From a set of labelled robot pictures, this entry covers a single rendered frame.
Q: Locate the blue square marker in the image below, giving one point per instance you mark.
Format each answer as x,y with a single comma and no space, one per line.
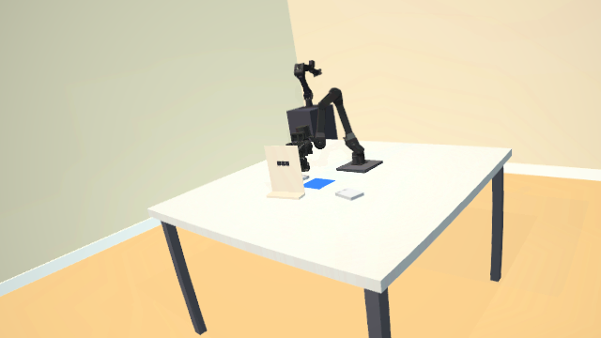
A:
318,183

